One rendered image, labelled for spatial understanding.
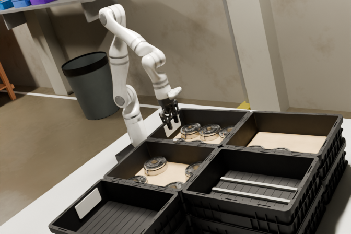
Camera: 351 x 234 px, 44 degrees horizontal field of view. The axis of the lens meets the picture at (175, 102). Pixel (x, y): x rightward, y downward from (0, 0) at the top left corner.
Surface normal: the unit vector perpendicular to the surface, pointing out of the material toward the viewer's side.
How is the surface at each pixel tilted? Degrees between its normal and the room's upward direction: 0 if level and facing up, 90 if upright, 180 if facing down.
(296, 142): 0
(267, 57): 90
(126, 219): 0
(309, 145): 0
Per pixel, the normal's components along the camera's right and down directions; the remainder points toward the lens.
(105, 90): 0.69, 0.19
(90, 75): 0.30, 0.38
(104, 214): -0.26, -0.88
